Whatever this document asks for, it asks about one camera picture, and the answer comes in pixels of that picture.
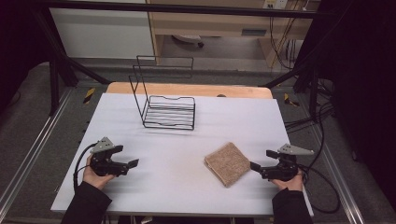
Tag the wooden board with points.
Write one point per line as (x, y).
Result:
(186, 89)

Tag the person's right hand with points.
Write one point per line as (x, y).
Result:
(292, 185)

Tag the dark curtain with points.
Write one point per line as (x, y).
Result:
(361, 93)
(15, 46)

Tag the person's left hand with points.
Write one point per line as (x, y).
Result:
(93, 179)

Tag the black metal frame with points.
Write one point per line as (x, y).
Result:
(174, 7)

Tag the tan towel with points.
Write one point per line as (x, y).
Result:
(228, 164)

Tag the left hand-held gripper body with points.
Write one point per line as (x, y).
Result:
(104, 166)

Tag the yellow black tape marker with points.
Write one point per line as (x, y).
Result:
(89, 95)
(290, 100)

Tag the white table mat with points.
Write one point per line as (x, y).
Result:
(174, 155)

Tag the wooden desk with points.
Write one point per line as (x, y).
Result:
(218, 26)

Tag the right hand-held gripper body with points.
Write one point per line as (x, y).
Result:
(285, 169)

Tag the white chair base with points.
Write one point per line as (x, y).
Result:
(188, 39)

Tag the white cabinet panel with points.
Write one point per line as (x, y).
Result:
(102, 34)

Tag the white power strip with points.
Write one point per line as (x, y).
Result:
(275, 3)

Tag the aluminium floor rail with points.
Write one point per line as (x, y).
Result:
(336, 174)
(31, 149)

